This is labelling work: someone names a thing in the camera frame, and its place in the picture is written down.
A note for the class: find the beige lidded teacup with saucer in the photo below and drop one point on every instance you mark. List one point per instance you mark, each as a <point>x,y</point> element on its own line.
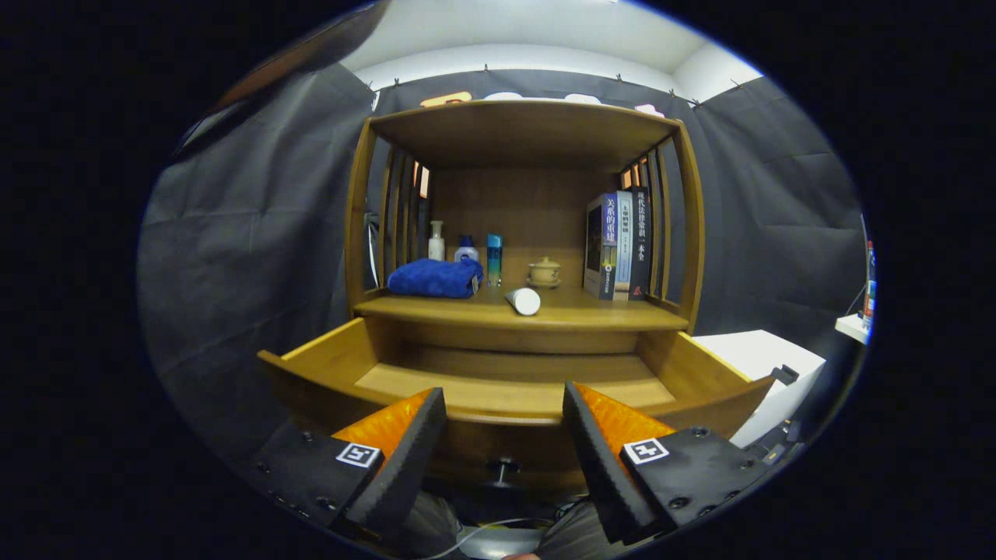
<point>544,272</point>

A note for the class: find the white tube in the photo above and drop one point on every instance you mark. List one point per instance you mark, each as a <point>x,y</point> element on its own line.
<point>526,302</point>

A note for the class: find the person's grey trousers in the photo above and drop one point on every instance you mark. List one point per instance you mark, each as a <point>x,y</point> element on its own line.
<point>424,521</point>

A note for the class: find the pale spine book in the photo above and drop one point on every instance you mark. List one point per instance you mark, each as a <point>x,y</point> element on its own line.
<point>623,249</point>

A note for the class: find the teal slim bottle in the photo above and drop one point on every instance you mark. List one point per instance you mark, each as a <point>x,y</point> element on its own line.
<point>495,260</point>

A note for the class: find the black backdrop cloth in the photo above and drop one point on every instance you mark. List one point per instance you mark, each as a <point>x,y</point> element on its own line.
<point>249,233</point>

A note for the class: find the white pump bottle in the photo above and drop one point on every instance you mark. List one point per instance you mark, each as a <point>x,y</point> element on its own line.
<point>436,249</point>

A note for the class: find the white side shelf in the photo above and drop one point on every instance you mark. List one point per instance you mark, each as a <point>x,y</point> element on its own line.
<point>853,327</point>

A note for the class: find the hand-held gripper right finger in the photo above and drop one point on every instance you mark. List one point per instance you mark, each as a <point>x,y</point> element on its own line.
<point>607,474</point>

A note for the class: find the wooden countertop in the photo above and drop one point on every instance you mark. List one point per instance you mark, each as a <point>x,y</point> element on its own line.
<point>591,315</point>

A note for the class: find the wooden cabinet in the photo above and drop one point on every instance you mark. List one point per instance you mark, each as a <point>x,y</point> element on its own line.
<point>513,210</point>

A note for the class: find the blue spine book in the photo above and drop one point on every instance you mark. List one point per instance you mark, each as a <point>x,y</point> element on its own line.
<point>608,241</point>

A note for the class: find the clear bottle red label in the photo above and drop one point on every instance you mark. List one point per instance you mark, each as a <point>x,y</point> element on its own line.
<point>868,292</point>

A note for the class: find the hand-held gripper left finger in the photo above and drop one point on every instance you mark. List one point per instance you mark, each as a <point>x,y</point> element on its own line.
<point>408,470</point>

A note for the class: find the black spine book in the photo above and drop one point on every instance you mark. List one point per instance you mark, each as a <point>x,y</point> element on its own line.
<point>640,249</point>

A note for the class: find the blue folded towel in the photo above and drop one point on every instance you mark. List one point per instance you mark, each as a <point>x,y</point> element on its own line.
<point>432,278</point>

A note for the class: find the white bottle blue cap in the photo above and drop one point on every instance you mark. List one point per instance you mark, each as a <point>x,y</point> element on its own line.
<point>466,253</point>

